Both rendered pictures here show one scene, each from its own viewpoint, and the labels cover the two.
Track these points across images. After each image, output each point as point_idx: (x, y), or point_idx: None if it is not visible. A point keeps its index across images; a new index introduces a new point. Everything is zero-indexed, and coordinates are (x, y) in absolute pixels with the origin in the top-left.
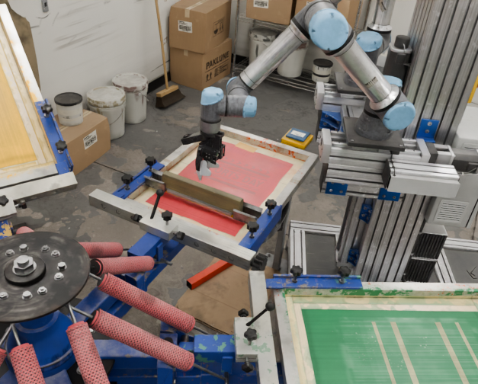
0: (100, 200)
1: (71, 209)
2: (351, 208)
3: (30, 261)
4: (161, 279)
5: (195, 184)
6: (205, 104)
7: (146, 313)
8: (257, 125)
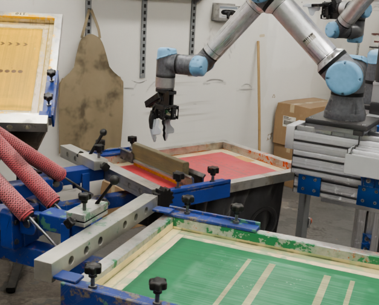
0: (66, 149)
1: (109, 250)
2: (352, 239)
3: None
4: None
5: (153, 150)
6: (157, 57)
7: (16, 175)
8: (347, 225)
